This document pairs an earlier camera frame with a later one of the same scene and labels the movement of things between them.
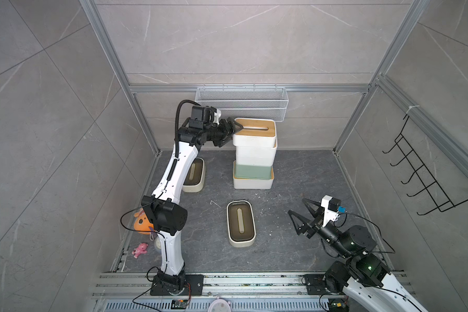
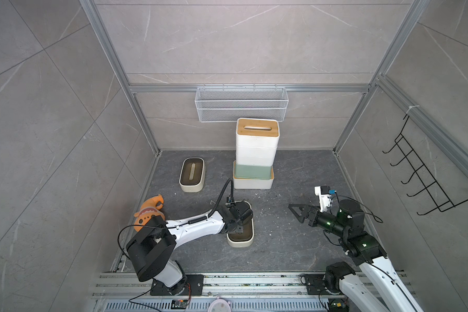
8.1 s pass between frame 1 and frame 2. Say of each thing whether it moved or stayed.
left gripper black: moved
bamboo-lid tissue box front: stayed
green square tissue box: stayed
